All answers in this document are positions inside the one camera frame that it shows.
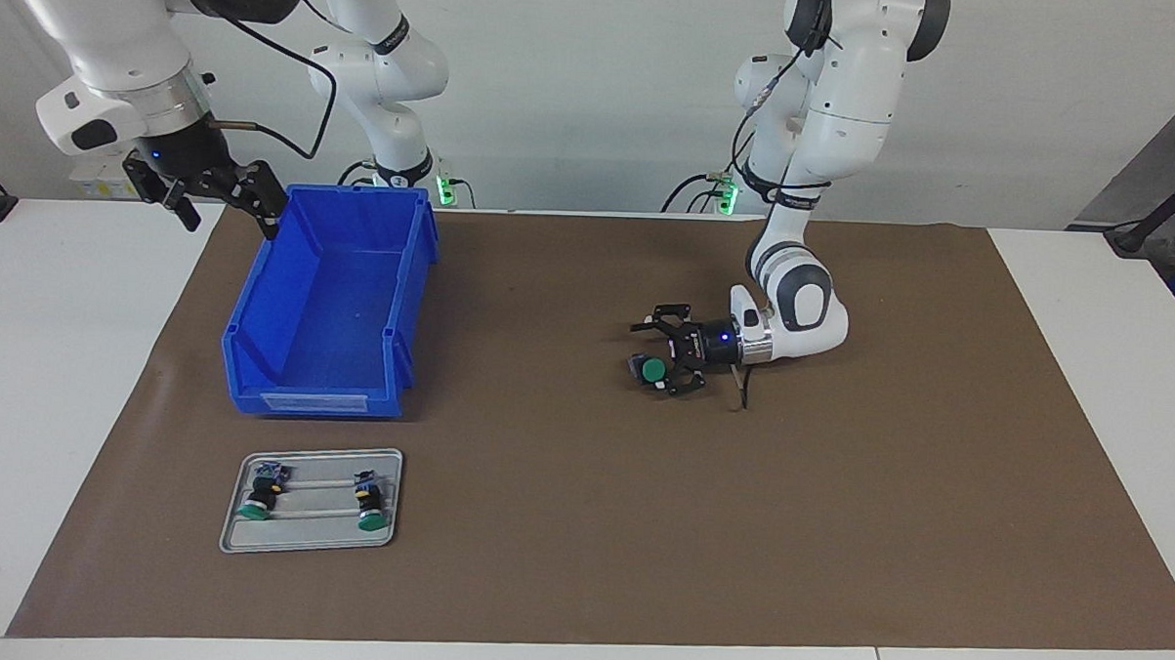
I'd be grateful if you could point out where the white cardboard box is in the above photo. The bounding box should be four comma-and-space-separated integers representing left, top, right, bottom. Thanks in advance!
69, 150, 141, 201

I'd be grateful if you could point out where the brown table mat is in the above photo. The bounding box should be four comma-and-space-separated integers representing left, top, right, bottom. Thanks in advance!
5, 191, 1175, 660

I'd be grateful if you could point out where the blue plastic storage bin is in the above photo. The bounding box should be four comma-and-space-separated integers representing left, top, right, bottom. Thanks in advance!
218, 181, 443, 424

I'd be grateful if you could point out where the green push button switch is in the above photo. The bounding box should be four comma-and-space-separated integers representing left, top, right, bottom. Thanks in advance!
349, 470, 392, 533
237, 461, 293, 521
628, 351, 673, 389

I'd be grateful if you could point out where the silver metal tray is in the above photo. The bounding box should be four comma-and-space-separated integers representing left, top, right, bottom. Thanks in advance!
219, 442, 404, 559

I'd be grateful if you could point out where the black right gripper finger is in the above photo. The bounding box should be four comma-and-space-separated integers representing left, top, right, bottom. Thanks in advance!
122, 157, 203, 231
225, 161, 291, 240

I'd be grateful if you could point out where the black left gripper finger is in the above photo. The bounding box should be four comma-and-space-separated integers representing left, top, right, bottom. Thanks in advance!
657, 355, 711, 399
629, 301, 707, 349

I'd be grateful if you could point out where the black stand pole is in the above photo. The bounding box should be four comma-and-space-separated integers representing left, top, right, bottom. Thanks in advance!
1103, 153, 1175, 259

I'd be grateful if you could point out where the black left arm base cable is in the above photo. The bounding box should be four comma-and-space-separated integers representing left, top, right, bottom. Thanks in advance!
662, 128, 754, 218

